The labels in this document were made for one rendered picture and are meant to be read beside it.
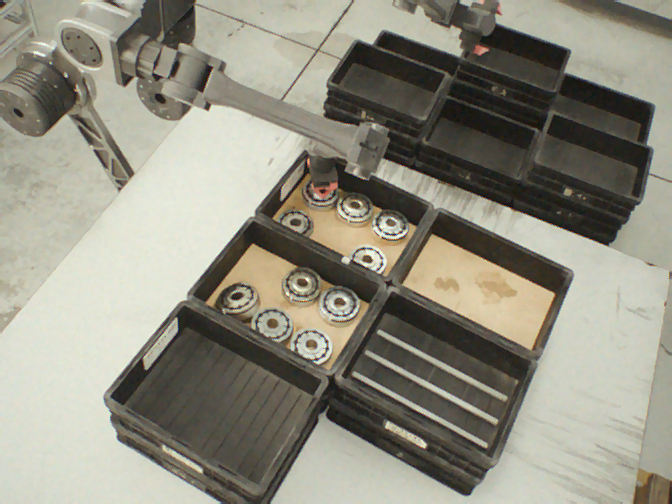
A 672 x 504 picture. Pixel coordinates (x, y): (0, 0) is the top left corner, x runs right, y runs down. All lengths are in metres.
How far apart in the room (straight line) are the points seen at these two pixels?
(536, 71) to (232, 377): 2.00
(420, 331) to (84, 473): 0.86
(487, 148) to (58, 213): 1.74
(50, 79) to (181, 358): 0.90
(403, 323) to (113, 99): 2.10
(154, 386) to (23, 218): 1.54
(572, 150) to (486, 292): 1.10
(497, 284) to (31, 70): 1.41
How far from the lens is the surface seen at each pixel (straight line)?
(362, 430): 1.84
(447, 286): 1.98
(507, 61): 3.26
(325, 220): 2.04
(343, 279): 1.88
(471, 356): 1.89
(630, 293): 2.34
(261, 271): 1.92
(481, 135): 3.05
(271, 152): 2.37
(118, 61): 1.50
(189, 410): 1.74
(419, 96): 2.97
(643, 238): 3.51
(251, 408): 1.74
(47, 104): 2.24
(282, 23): 4.02
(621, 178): 2.96
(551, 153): 2.92
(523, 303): 2.02
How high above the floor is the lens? 2.42
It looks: 53 degrees down
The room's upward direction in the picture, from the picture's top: 11 degrees clockwise
